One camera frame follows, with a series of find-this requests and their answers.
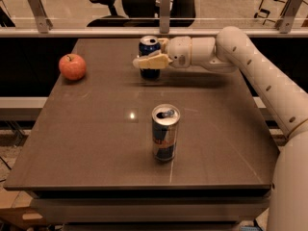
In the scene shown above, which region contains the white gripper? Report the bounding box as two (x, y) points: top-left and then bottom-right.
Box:
(133, 37), (192, 69)

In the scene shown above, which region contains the blue pepsi can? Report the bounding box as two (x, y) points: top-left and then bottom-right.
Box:
(139, 36), (161, 80)

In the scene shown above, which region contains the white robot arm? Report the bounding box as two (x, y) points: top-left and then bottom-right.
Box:
(133, 26), (308, 231)

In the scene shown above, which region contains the silver red bull can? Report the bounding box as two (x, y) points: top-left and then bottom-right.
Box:
(152, 104), (180, 162)

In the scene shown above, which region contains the black office chair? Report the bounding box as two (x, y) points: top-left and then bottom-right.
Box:
(88, 0), (196, 27)

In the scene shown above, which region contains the red apple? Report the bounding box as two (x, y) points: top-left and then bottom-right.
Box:
(59, 54), (87, 81)

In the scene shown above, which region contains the brown table with drawers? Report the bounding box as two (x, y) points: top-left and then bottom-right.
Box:
(5, 38), (277, 224)

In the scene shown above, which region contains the yellow black cart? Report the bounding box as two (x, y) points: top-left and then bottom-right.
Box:
(254, 0), (288, 25)

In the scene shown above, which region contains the middle metal bracket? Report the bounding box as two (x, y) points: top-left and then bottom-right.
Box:
(160, 0), (170, 34)

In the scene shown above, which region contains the metal bracket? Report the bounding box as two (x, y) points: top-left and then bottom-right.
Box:
(275, 0), (304, 34)
(27, 0), (53, 34)
(160, 0), (170, 34)

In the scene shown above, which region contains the left metal bracket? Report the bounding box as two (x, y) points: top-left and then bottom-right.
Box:
(27, 0), (53, 34)

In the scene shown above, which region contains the right metal bracket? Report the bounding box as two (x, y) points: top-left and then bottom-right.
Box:
(275, 0), (304, 34)

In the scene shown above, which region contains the white horizontal rail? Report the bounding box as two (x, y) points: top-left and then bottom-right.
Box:
(0, 27), (308, 38)

